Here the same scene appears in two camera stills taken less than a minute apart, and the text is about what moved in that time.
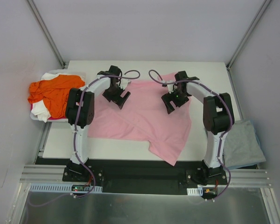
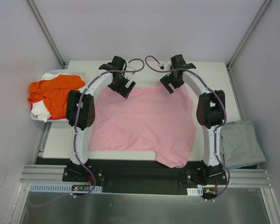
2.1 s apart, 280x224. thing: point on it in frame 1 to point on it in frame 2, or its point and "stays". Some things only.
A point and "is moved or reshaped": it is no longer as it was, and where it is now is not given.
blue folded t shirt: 241,166 stays
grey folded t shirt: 241,146 stays
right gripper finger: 167,98 to 165,83
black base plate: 144,176 stays
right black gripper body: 175,102 to 171,82
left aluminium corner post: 43,26 stays
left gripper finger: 108,96 to 115,88
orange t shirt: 54,93 stays
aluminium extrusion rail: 53,173 stays
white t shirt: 38,109 stays
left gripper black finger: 120,103 to 127,91
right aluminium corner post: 230,62 stays
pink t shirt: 144,115 is moved or reshaped
